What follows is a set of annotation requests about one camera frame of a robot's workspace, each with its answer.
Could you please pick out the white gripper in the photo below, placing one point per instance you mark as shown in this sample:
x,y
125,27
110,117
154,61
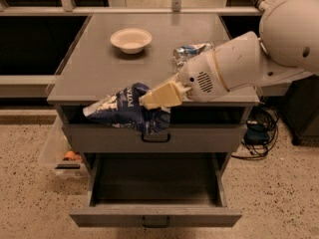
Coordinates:
x,y
198,74

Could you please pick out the blue chip bag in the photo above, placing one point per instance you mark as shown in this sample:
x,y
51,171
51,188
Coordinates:
x,y
123,110

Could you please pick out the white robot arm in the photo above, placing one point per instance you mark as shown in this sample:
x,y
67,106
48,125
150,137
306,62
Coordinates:
x,y
285,48

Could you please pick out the closed upper grey drawer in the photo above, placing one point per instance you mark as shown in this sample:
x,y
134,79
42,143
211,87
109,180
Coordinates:
x,y
97,138

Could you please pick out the grey drawer cabinet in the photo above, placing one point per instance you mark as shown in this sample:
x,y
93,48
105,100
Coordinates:
x,y
96,69

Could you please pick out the open lower grey drawer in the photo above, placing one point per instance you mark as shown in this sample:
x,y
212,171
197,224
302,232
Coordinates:
x,y
159,190

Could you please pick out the crushed silver blue can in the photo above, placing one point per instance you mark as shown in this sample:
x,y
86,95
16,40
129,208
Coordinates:
x,y
183,53

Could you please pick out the white paper bowl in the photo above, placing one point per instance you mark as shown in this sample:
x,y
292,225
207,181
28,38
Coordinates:
x,y
131,40

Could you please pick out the dark blue box on floor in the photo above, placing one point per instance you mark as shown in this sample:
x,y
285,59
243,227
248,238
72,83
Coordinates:
x,y
256,134

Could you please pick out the orange fruit in bin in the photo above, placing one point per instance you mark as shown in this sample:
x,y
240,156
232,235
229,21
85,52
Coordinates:
x,y
72,156

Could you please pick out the clear plastic storage bin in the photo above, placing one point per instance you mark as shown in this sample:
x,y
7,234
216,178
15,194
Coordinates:
x,y
53,152

